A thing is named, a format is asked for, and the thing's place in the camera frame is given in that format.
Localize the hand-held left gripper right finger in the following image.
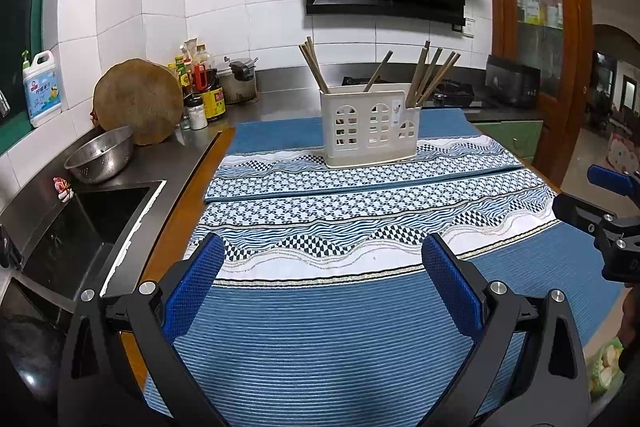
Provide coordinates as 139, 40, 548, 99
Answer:
421, 234, 593, 427

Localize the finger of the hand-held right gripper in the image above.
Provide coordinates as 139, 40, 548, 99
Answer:
552, 193, 621, 236
587, 164, 636, 199

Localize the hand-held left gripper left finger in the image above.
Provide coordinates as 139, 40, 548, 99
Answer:
57, 232, 228, 427

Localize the white plastic utensil holder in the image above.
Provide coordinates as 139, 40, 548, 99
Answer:
320, 87, 422, 169

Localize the bunch of wooden chopsticks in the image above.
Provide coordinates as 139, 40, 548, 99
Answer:
299, 36, 462, 108

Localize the pink printed cloth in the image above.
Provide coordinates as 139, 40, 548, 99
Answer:
607, 132, 639, 168

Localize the green low cabinet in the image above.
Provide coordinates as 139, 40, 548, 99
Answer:
472, 119, 545, 168

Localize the pale green bag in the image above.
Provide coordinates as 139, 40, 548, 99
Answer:
587, 339, 626, 401

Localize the stainless steel sink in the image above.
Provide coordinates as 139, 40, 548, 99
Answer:
20, 179, 167, 303

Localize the black countertop appliance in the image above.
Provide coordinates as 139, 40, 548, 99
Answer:
486, 54, 542, 108

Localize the small blue patterned table mat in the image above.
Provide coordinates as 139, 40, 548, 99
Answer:
204, 107, 525, 204

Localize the large blue patterned table mat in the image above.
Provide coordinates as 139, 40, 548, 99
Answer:
141, 167, 628, 427

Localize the stainless steel colander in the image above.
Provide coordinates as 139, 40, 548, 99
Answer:
64, 125, 135, 186

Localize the red white ornament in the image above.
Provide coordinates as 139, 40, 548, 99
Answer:
53, 177, 75, 204

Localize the white shaker jar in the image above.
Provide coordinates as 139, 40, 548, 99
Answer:
188, 96, 209, 130

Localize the black gas stove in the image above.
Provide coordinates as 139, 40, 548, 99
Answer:
342, 77, 476, 108

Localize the dark bottle with yellow label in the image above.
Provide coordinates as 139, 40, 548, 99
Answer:
201, 68, 227, 122

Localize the round wooden chopping board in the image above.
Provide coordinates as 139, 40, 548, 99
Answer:
92, 58, 185, 146

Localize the yellow capped bottle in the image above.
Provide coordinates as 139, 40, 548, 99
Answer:
175, 54, 193, 96

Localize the wooden glass door cabinet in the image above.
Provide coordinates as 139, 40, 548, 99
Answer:
482, 0, 596, 188

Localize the white detergent bottle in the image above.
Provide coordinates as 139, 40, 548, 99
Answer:
21, 49, 64, 128

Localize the grey pot with black handle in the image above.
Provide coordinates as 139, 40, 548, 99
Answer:
221, 56, 259, 105

